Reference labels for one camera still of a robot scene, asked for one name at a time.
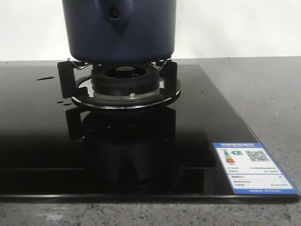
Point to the black right pot support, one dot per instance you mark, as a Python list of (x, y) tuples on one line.
[(81, 92)]

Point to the blue cooking pot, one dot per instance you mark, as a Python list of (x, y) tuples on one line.
[(120, 31)]

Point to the black right burner head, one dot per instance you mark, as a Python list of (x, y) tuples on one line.
[(120, 80)]

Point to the black glass gas stove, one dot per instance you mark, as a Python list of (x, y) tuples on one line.
[(52, 150)]

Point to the blue energy label sticker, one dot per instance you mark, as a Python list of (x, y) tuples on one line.
[(251, 169)]

